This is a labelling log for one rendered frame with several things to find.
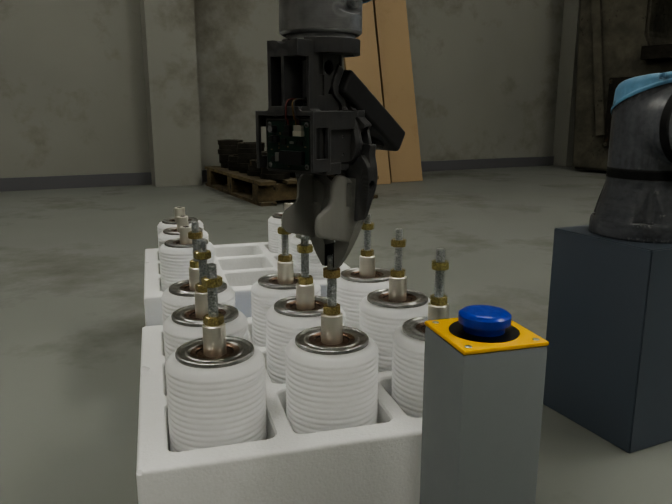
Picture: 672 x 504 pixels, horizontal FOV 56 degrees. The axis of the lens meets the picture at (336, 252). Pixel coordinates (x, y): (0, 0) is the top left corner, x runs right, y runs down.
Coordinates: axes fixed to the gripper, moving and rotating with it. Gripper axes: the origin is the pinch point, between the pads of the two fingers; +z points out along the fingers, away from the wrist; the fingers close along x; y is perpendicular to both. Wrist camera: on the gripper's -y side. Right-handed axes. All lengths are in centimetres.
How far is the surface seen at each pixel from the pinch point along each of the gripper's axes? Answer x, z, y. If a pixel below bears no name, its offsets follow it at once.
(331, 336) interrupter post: 0.7, 8.3, 1.5
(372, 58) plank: -221, -47, -302
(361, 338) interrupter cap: 2.3, 9.0, -1.3
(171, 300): -25.8, 9.7, 1.7
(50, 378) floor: -70, 34, -2
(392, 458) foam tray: 8.5, 18.8, 1.8
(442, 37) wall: -227, -68, -399
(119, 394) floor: -54, 34, -6
